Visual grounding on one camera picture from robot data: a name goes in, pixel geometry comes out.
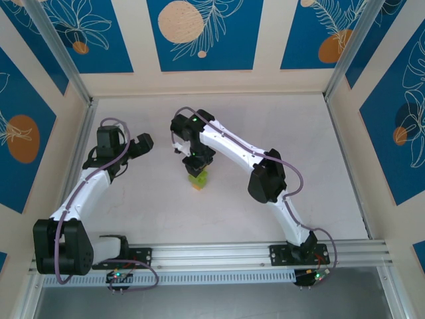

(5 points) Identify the aluminium mounting rail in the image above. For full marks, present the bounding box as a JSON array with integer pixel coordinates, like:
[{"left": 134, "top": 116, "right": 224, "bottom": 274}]
[{"left": 28, "top": 241, "right": 394, "bottom": 273}]

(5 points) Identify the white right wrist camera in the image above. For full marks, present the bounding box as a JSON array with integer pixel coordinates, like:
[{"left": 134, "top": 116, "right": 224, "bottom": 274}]
[{"left": 171, "top": 140, "right": 193, "bottom": 156}]

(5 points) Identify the aluminium side rail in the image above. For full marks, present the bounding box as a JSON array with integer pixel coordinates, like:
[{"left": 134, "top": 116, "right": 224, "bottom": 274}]
[
  {"left": 49, "top": 99, "right": 99, "bottom": 247},
  {"left": 325, "top": 94, "right": 373, "bottom": 240}
]

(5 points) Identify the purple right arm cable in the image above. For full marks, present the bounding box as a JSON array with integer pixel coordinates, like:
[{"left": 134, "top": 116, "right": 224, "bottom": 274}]
[{"left": 169, "top": 106, "right": 338, "bottom": 278}]

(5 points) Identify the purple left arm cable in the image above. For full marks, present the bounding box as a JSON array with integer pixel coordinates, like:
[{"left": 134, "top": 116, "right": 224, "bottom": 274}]
[{"left": 54, "top": 117, "right": 159, "bottom": 293}]

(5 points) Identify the grey metal sheet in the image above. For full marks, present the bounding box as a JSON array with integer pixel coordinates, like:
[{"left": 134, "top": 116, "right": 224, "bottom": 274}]
[{"left": 33, "top": 265, "right": 399, "bottom": 319}]

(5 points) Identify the blue floral wall panel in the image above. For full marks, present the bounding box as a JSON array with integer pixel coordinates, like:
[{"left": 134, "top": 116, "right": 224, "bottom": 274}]
[
  {"left": 359, "top": 31, "right": 425, "bottom": 207},
  {"left": 345, "top": 0, "right": 425, "bottom": 90},
  {"left": 0, "top": 46, "right": 57, "bottom": 214},
  {"left": 280, "top": 0, "right": 369, "bottom": 70},
  {"left": 35, "top": 0, "right": 134, "bottom": 74},
  {"left": 146, "top": 0, "right": 265, "bottom": 72},
  {"left": 0, "top": 0, "right": 70, "bottom": 97}
]

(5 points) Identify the grey slotted cable duct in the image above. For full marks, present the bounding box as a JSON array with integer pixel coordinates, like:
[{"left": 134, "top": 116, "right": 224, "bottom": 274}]
[{"left": 41, "top": 269, "right": 296, "bottom": 287}]

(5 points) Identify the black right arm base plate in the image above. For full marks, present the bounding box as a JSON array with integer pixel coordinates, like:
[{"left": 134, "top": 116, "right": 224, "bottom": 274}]
[{"left": 269, "top": 244, "right": 331, "bottom": 266}]

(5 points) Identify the aluminium frame post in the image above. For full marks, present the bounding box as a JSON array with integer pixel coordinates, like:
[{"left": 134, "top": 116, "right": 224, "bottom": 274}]
[
  {"left": 323, "top": 0, "right": 388, "bottom": 100},
  {"left": 25, "top": 0, "right": 94, "bottom": 104}
]

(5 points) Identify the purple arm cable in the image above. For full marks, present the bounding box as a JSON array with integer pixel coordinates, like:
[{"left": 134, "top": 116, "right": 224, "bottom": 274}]
[
  {"left": 169, "top": 106, "right": 338, "bottom": 278},
  {"left": 54, "top": 117, "right": 159, "bottom": 293}
]

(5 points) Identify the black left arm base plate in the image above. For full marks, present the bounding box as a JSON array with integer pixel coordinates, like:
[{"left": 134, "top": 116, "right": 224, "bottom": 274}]
[{"left": 92, "top": 247, "right": 153, "bottom": 270}]

